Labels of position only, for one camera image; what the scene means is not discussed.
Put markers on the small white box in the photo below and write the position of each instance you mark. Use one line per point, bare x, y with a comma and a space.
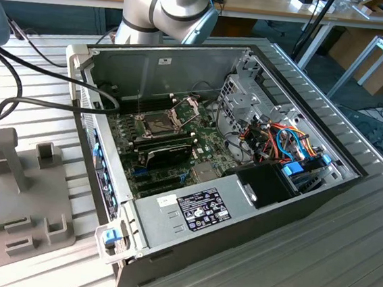
296, 3

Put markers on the black expansion slot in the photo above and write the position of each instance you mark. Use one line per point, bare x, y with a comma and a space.
161, 189
159, 181

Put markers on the blue case latch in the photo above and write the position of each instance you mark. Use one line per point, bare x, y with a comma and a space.
111, 237

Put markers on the thin metal locking lever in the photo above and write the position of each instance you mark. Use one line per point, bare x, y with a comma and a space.
138, 102

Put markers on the green motherboard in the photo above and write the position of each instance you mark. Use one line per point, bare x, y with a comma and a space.
208, 141

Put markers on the graphics card with black cooler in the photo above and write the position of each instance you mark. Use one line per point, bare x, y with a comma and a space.
170, 156

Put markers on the blue expansion slot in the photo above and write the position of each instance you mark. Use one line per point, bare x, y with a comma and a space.
139, 171

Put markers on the silver chipset heatsink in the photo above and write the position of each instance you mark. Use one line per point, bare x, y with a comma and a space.
205, 173

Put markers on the blue disk carrier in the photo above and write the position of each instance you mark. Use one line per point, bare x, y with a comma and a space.
293, 168

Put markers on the open PC case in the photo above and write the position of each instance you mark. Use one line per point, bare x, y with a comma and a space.
235, 256

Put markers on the silver metal disk bay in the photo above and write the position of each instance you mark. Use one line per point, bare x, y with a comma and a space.
246, 99

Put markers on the grey power supply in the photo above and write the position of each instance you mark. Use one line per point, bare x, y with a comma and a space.
166, 226

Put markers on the CPU socket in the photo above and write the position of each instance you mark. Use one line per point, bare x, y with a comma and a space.
157, 126

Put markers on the black stand pole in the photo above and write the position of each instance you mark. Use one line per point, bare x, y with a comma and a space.
320, 17

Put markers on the grey parts rack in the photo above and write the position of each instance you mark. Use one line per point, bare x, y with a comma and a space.
3, 193

